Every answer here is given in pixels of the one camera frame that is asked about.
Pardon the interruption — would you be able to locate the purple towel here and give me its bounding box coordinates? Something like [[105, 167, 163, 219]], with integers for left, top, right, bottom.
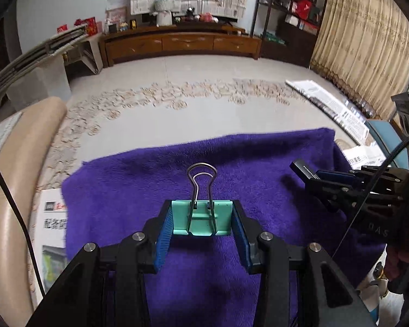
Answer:
[[62, 128, 384, 326]]

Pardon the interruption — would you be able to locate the green binder clip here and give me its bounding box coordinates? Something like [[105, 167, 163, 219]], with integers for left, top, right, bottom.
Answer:
[[170, 162, 233, 237]]

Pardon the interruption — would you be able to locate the dark display shelf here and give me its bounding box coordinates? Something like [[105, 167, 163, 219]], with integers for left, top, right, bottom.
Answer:
[[250, 0, 328, 68]]

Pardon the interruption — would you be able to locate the large newspaper spread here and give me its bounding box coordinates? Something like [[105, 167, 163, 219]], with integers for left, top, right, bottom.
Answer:
[[30, 188, 68, 292]]

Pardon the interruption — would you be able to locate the blue chair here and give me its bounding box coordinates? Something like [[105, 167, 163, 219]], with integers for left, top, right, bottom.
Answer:
[[365, 120, 409, 170]]

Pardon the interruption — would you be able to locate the white vase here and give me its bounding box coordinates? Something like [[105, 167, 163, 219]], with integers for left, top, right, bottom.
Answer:
[[154, 0, 173, 27]]

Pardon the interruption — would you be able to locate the folded newspaper stack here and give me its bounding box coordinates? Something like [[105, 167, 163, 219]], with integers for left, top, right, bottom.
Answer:
[[285, 80, 369, 146]]

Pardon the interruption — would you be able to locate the beige curtain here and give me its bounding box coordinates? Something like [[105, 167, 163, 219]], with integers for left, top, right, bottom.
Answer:
[[310, 0, 409, 120]]

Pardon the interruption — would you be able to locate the right hand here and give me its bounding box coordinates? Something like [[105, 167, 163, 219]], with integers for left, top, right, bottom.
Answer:
[[384, 244, 409, 295]]

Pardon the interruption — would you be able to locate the folded cardboard stack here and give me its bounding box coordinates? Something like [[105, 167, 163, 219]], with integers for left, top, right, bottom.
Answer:
[[0, 25, 87, 99]]

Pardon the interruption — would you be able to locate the wooden tv cabinet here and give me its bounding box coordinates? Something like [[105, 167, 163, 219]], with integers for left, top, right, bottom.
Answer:
[[99, 22, 261, 67]]

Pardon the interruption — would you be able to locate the black cable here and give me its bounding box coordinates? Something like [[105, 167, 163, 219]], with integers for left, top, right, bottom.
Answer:
[[0, 150, 47, 297]]

